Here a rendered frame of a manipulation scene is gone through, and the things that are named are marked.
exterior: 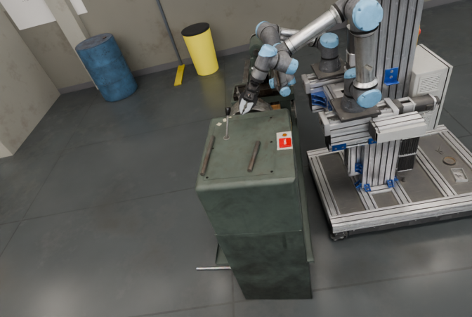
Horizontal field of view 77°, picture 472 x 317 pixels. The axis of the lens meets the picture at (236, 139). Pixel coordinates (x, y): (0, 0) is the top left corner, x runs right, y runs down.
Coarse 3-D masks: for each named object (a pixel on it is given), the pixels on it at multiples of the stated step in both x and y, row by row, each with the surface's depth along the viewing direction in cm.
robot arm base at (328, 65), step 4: (336, 56) 204; (320, 60) 211; (324, 60) 206; (328, 60) 205; (332, 60) 204; (336, 60) 205; (320, 64) 211; (324, 64) 208; (328, 64) 206; (332, 64) 205; (336, 64) 206; (340, 64) 209; (320, 68) 211; (324, 68) 210; (328, 68) 207; (332, 68) 206; (336, 68) 207; (340, 68) 209; (328, 72) 209
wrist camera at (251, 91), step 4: (252, 80) 143; (252, 84) 142; (256, 84) 143; (248, 88) 141; (252, 88) 141; (256, 88) 142; (248, 92) 140; (252, 92) 140; (244, 96) 138; (248, 96) 138; (252, 96) 139; (244, 100) 140; (248, 100) 139; (252, 100) 139
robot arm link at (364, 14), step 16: (352, 0) 129; (368, 0) 122; (352, 16) 127; (368, 16) 123; (352, 32) 132; (368, 32) 128; (368, 48) 135; (368, 64) 139; (368, 80) 145; (368, 96) 148
